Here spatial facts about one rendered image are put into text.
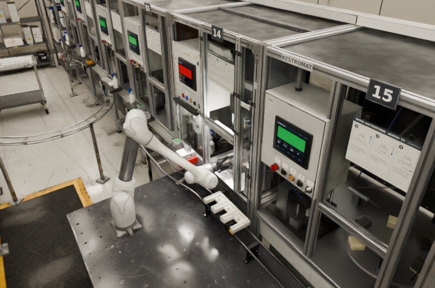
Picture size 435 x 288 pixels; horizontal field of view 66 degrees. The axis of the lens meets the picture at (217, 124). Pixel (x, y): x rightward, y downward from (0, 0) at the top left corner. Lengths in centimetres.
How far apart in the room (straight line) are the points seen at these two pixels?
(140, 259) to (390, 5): 460
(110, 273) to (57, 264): 116
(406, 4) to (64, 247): 502
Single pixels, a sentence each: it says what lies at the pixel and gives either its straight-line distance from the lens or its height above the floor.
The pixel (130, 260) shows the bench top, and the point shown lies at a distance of 242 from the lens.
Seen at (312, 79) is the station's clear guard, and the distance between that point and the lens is 161.
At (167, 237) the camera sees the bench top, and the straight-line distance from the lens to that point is 250.
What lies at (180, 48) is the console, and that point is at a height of 180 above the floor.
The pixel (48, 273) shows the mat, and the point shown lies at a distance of 346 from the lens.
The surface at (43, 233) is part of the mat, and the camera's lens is 383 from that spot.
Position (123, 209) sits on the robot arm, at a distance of 245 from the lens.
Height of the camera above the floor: 251
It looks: 29 degrees down
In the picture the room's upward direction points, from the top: 1 degrees counter-clockwise
